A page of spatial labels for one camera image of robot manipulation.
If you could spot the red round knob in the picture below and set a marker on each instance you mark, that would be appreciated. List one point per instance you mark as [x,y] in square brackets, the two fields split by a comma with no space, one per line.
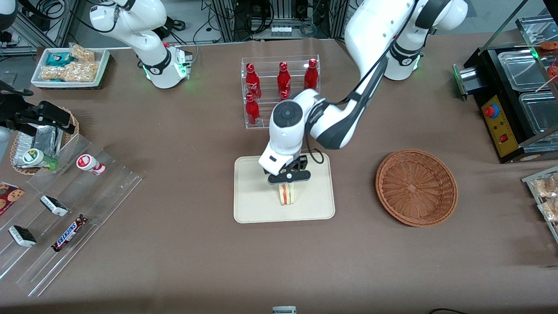
[490,110]

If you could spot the clear bag of puffed snacks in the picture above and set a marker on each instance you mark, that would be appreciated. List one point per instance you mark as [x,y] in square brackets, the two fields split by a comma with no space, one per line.
[546,186]
[551,210]

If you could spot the black food warmer yellow panel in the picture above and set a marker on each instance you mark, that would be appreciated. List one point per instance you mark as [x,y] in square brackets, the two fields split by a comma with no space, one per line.
[505,122]

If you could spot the steel side drawer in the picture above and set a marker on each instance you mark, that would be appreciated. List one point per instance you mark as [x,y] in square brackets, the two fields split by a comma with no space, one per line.
[466,80]

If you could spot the clear acrylic bottle rack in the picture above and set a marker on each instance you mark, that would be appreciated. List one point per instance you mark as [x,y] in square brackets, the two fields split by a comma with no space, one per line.
[266,93]

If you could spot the grey white box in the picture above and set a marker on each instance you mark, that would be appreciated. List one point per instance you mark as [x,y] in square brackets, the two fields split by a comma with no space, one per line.
[284,310]

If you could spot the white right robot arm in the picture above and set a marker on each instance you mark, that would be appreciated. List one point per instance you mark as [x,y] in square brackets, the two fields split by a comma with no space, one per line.
[148,39]

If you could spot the round brown wicker basket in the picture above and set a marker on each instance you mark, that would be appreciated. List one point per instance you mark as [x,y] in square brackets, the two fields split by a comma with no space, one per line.
[416,187]

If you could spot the chocolate chip cookie package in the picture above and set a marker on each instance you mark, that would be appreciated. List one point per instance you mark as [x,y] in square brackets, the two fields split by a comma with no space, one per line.
[9,196]

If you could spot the aluminium frame rack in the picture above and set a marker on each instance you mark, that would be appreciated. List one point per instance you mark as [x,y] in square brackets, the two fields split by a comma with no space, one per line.
[222,19]

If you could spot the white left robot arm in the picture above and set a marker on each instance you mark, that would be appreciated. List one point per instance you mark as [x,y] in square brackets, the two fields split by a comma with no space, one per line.
[370,30]

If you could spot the large clear rice cracker bag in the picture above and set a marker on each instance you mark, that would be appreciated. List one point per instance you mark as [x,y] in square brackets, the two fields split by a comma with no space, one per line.
[72,72]

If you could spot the silver foil packet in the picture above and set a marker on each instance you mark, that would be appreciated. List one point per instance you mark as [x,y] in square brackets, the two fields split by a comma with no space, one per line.
[24,148]
[45,139]

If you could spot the teal snack packet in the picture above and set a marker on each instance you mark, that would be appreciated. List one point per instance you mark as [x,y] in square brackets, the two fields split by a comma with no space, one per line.
[59,59]

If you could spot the triangle sandwich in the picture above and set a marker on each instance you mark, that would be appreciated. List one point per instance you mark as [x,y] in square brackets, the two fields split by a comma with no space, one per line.
[286,194]

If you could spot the white power strip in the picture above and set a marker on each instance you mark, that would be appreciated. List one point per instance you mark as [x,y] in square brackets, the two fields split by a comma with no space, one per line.
[281,31]

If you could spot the white red yogurt bottle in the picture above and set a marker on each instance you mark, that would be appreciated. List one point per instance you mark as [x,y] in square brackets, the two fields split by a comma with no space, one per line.
[90,164]

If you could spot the steel food pan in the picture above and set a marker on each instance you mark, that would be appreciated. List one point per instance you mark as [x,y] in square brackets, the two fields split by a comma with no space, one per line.
[540,115]
[521,69]

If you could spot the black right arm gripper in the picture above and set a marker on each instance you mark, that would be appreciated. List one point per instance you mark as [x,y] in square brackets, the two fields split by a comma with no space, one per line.
[14,110]

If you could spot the red cola bottle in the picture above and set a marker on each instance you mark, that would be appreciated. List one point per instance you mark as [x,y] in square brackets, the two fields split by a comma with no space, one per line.
[284,76]
[253,80]
[252,110]
[311,75]
[284,94]

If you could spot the green white yogurt cup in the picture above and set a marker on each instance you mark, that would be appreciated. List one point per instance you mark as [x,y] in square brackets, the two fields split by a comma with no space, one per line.
[37,158]

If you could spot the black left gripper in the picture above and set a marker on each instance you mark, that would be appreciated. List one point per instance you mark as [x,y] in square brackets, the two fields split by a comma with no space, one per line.
[300,164]

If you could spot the cream rectangular tray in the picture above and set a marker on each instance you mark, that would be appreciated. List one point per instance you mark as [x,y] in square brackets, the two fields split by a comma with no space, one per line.
[253,200]

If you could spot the small dark wicker basket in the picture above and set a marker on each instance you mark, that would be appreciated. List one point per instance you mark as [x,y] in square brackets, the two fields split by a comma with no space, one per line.
[74,122]

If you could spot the black white candy bar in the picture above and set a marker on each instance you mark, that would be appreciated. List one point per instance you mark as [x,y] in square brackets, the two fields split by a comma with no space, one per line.
[54,205]
[22,236]

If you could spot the snickers bar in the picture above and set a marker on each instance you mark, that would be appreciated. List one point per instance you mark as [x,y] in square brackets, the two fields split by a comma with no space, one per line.
[69,233]

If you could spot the white snack tray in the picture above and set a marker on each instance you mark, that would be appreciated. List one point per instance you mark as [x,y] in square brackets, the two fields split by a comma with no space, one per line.
[41,78]

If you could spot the small clear rice cracker bag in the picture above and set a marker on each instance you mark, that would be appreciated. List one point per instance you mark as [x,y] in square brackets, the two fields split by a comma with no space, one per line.
[83,53]

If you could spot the grey snack tray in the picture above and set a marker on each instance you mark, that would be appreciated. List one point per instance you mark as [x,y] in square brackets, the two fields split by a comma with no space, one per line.
[529,179]

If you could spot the clear acrylic stepped shelf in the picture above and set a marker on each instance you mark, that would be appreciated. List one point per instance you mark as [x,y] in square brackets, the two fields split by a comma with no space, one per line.
[100,192]

